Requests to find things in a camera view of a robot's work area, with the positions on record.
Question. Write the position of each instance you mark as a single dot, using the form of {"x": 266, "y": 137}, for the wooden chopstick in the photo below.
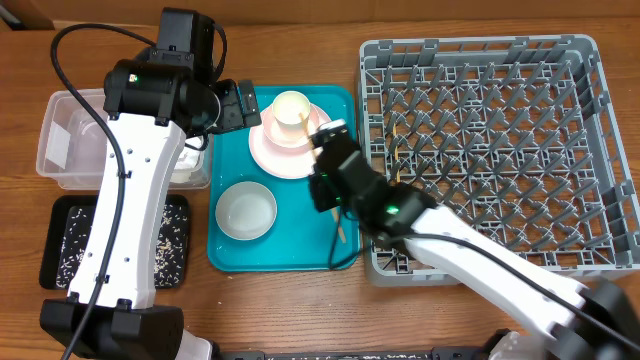
{"x": 335, "y": 214}
{"x": 395, "y": 144}

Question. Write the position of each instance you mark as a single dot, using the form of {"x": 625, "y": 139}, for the black plastic tray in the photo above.
{"x": 58, "y": 220}

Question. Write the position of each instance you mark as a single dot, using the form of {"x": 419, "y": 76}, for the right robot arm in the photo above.
{"x": 563, "y": 318}

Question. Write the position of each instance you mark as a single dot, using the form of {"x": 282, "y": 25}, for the white napkin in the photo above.
{"x": 190, "y": 155}

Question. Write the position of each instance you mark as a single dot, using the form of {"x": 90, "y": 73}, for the pink bowl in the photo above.
{"x": 275, "y": 134}

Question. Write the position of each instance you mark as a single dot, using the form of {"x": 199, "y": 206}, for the grey dishwasher rack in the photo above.
{"x": 517, "y": 135}

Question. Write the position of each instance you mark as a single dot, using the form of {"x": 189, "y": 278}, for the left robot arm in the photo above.
{"x": 154, "y": 102}

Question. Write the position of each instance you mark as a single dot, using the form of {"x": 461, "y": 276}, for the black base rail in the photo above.
{"x": 435, "y": 353}

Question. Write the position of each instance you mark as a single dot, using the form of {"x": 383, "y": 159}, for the rice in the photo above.
{"x": 170, "y": 250}

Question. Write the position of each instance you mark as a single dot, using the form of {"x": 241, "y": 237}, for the grey bowl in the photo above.
{"x": 246, "y": 211}

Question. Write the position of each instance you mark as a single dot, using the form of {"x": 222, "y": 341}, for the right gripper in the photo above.
{"x": 321, "y": 196}

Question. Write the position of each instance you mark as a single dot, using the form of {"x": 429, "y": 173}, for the pink plate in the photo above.
{"x": 282, "y": 162}

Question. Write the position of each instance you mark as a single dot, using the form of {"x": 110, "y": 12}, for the clear plastic bin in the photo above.
{"x": 72, "y": 150}

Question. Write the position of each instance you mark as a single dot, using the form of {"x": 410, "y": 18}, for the cream cup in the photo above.
{"x": 291, "y": 110}

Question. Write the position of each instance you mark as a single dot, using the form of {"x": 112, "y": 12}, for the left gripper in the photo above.
{"x": 234, "y": 115}

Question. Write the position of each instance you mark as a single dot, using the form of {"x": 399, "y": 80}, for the teal serving tray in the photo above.
{"x": 300, "y": 238}

